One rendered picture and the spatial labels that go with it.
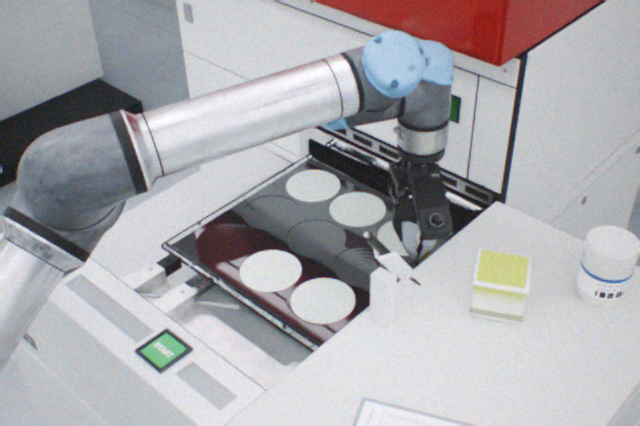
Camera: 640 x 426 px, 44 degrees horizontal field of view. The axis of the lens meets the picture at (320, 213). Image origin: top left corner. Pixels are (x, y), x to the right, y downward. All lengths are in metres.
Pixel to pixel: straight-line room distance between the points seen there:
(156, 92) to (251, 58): 2.10
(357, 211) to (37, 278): 0.61
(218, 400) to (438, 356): 0.29
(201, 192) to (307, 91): 0.73
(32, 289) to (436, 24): 0.67
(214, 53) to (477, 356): 0.92
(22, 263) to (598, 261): 0.74
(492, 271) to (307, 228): 0.39
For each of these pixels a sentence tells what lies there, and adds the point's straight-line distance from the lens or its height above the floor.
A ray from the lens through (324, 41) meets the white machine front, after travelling 1.45.
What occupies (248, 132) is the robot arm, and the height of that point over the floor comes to 1.28.
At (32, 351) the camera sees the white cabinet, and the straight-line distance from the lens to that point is 1.48.
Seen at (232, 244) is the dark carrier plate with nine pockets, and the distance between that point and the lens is 1.34.
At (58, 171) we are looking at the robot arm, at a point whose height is 1.28.
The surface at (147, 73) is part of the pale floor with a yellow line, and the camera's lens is 3.88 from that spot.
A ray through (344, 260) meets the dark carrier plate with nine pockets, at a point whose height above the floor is 0.90.
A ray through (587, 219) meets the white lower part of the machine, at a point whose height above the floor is 0.68.
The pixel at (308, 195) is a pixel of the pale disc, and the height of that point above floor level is 0.90.
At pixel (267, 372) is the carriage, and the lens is 1.16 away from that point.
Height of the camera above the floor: 1.76
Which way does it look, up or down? 38 degrees down
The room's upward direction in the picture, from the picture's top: 2 degrees counter-clockwise
